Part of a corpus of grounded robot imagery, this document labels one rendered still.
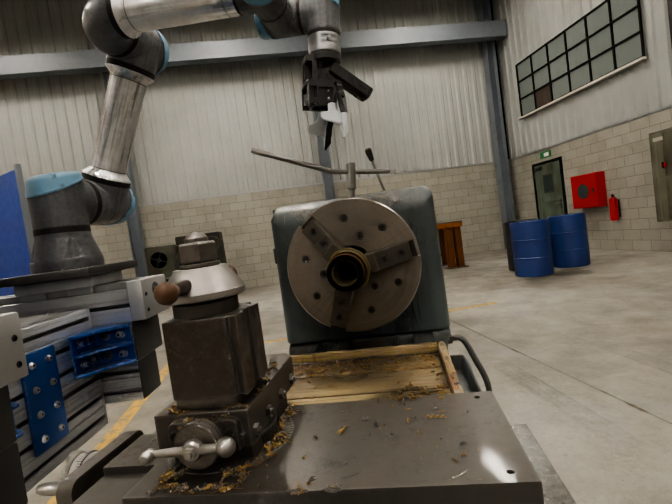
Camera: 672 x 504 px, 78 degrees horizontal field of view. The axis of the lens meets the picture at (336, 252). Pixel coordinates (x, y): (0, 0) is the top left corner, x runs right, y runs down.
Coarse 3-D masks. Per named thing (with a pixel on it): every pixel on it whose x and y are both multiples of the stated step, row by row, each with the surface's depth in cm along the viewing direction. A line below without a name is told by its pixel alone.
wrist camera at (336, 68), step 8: (336, 64) 95; (336, 72) 95; (344, 72) 96; (344, 80) 96; (352, 80) 96; (360, 80) 97; (344, 88) 100; (352, 88) 98; (360, 88) 97; (368, 88) 98; (360, 96) 99; (368, 96) 98
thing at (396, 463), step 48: (288, 432) 43; (336, 432) 41; (384, 432) 40; (432, 432) 39; (480, 432) 38; (96, 480) 42; (144, 480) 37; (192, 480) 36; (288, 480) 34; (336, 480) 33; (384, 480) 32; (432, 480) 32; (480, 480) 31; (528, 480) 30
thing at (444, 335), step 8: (448, 328) 112; (376, 336) 114; (384, 336) 113; (392, 336) 112; (400, 336) 112; (408, 336) 112; (440, 336) 110; (448, 336) 111; (296, 344) 119; (304, 344) 119; (312, 344) 118; (328, 344) 115; (360, 344) 114; (368, 344) 113; (376, 344) 113; (384, 344) 113; (296, 352) 118; (304, 352) 118
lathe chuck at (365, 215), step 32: (352, 224) 96; (384, 224) 95; (288, 256) 99; (320, 256) 98; (416, 256) 95; (320, 288) 98; (384, 288) 96; (416, 288) 95; (320, 320) 99; (352, 320) 98; (384, 320) 97
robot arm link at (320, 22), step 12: (300, 0) 94; (312, 0) 93; (324, 0) 92; (336, 0) 94; (300, 12) 93; (312, 12) 93; (324, 12) 92; (336, 12) 94; (312, 24) 93; (324, 24) 92; (336, 24) 94
